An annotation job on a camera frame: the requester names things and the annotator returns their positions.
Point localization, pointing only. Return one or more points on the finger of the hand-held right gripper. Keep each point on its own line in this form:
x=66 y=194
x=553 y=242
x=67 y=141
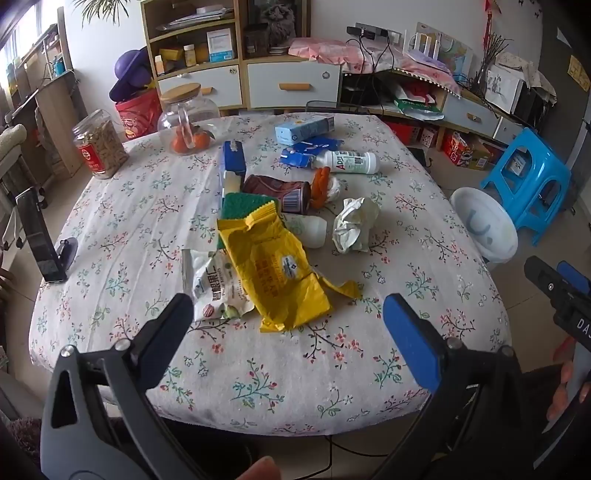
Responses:
x=575 y=277
x=540 y=274

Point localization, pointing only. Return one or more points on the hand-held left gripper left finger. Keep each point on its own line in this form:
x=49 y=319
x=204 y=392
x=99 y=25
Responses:
x=168 y=330

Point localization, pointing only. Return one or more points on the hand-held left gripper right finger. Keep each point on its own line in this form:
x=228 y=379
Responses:
x=408 y=334

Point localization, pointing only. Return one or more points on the white snack packet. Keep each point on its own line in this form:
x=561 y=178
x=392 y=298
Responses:
x=210 y=281

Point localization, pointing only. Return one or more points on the white plastic basin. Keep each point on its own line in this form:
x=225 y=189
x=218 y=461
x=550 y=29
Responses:
x=480 y=217

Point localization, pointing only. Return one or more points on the yellow plastic wrapper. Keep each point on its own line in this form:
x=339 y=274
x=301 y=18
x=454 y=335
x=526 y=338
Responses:
x=272 y=272

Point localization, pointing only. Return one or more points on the pale paper ball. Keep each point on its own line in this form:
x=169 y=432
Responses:
x=355 y=221

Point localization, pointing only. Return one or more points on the small white plastic cup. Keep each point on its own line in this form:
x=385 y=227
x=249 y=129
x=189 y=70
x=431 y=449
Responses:
x=309 y=228

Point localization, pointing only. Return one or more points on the green serrated wrapper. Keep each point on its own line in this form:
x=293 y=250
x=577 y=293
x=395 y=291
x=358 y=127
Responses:
x=244 y=205

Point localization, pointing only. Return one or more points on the white tissue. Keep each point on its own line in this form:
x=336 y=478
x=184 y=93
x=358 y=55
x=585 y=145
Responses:
x=335 y=187

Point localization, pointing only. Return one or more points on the orange plastic piece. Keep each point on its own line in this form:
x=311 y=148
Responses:
x=319 y=184

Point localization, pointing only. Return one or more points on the crushed red drink can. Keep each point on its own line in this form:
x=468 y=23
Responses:
x=272 y=187

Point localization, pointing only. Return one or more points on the white plastic bottle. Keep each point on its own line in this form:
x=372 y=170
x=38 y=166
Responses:
x=351 y=161

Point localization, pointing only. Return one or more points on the blue yellow snack packet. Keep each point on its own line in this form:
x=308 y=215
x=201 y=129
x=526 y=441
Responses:
x=233 y=159

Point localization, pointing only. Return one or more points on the dark blue drink carton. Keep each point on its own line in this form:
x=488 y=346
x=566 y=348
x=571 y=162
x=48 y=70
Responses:
x=307 y=147

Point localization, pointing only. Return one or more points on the light blue drink carton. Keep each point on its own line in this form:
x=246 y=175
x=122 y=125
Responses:
x=300 y=129

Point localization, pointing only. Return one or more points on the person's right hand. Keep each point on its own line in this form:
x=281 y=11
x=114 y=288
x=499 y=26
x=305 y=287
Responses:
x=561 y=392

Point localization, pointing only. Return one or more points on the person's left hand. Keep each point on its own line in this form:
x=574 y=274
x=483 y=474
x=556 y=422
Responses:
x=258 y=470

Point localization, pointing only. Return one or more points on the white floral tablecloth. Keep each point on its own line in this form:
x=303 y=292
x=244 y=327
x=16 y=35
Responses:
x=138 y=221

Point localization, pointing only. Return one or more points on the blue plastic stool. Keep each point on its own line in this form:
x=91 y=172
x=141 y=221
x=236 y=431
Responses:
x=531 y=157

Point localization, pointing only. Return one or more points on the black phone stand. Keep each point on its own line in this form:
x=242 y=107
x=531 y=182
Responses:
x=69 y=249

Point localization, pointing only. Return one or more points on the red cardboard box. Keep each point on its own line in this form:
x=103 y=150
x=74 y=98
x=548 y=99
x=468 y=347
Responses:
x=464 y=150

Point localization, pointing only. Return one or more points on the black appliance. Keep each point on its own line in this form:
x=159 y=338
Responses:
x=535 y=106

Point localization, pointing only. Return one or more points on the low wooden cabinet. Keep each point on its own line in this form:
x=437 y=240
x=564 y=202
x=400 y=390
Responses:
x=466 y=113

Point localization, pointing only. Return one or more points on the white dotted box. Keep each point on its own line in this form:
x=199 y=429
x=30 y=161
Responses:
x=428 y=136

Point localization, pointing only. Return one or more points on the dark fuzzy cloth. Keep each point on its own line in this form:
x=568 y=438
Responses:
x=21 y=438

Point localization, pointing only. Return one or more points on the orange mandarin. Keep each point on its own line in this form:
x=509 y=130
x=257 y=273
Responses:
x=202 y=138
x=178 y=144

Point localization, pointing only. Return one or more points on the white bag with drawing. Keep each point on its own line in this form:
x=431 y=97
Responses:
x=503 y=87

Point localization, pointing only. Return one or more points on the clear jar of nuts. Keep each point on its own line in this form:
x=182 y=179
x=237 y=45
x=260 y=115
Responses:
x=104 y=147

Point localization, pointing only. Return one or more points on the green flat packet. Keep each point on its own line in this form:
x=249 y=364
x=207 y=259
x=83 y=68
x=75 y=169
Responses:
x=420 y=110

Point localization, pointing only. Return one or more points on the red bucket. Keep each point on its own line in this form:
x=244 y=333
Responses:
x=138 y=115

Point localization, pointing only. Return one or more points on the bundle of dried twigs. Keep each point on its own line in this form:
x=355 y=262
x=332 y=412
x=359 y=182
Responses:
x=491 y=60

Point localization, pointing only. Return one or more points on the red cloth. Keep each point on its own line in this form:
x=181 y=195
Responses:
x=418 y=91

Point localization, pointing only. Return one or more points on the glass jar with wooden lid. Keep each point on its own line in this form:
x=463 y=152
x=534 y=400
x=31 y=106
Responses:
x=194 y=110

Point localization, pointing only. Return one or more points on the map printed bag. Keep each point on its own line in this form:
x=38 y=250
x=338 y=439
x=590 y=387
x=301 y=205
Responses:
x=455 y=53

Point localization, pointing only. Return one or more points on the wooden side shelf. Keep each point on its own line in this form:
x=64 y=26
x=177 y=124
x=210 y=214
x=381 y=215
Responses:
x=60 y=106

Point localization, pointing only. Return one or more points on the red hanging ornament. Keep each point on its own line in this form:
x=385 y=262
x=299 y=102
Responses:
x=490 y=23

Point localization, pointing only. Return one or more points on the white file rack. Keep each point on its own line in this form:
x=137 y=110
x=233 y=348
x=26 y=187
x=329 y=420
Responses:
x=422 y=46

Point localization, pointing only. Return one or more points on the purple hat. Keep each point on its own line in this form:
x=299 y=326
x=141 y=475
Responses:
x=131 y=71

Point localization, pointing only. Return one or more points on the yellow lidded jar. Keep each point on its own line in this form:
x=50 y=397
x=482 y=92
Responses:
x=190 y=55

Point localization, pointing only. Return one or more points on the yellow box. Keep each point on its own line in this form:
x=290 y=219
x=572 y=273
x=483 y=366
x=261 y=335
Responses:
x=171 y=54

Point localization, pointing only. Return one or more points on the white and blue box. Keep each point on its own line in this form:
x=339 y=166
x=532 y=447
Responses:
x=220 y=46

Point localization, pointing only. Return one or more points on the grey power strip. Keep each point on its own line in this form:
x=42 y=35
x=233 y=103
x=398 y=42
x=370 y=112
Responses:
x=369 y=32

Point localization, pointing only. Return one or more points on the dark brown box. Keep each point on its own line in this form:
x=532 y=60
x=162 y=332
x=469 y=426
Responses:
x=256 y=44

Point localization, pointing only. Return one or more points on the pink floral cloth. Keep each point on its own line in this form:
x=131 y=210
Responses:
x=314 y=48

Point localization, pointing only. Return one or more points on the wooden shelf cabinet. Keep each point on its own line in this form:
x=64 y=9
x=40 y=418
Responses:
x=240 y=27

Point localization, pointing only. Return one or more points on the stack of papers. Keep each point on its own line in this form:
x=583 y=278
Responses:
x=198 y=17

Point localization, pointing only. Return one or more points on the framed cat picture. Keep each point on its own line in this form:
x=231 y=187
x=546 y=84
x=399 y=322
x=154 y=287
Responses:
x=277 y=18

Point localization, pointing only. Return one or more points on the green potted plant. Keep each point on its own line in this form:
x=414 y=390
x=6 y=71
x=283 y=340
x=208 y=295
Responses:
x=92 y=7

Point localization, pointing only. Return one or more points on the yellow wall paper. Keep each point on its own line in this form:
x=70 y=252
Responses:
x=579 y=71

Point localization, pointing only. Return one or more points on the white wall paper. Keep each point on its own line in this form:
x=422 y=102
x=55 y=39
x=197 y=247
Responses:
x=564 y=37

